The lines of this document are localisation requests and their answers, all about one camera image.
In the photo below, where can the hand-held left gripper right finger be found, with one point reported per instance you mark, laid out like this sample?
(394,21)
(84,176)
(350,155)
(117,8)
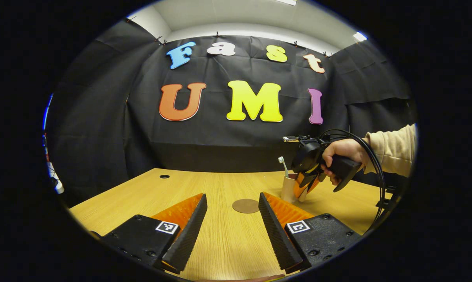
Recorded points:
(275,231)

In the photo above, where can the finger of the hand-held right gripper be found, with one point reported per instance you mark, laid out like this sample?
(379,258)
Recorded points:
(315,181)
(301,186)

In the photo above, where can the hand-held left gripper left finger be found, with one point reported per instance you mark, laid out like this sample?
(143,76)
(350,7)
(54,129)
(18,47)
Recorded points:
(189,231)

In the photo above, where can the beige cup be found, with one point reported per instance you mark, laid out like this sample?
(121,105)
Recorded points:
(287,190)

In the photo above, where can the white toothbrush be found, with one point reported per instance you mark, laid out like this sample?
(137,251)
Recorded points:
(283,166)

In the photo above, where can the brown round coaster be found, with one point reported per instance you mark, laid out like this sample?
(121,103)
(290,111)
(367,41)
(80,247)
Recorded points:
(245,206)

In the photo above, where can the wooden desktop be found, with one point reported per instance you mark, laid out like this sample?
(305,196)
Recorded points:
(228,243)

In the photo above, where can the black backdrop cloth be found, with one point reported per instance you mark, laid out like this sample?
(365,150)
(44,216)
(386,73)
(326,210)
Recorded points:
(236,149)

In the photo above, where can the ceiling light panel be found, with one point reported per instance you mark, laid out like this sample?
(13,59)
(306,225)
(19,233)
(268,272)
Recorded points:
(359,36)
(286,2)

